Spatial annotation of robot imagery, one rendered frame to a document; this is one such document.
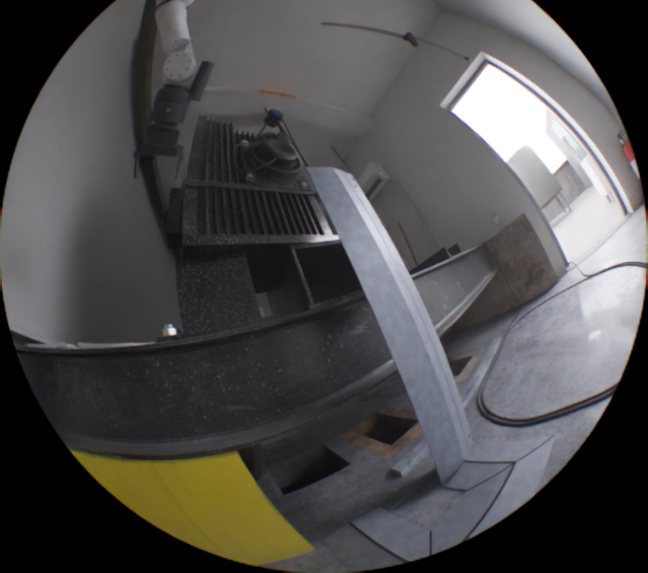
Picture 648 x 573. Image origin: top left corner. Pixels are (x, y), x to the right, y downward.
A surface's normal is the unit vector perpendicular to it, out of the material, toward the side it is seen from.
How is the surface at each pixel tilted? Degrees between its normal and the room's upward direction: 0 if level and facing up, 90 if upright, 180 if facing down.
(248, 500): 90
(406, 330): 90
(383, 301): 90
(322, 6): 180
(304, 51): 180
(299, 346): 90
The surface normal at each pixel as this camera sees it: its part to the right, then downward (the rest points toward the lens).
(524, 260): -0.85, 0.13
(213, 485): 0.39, -0.51
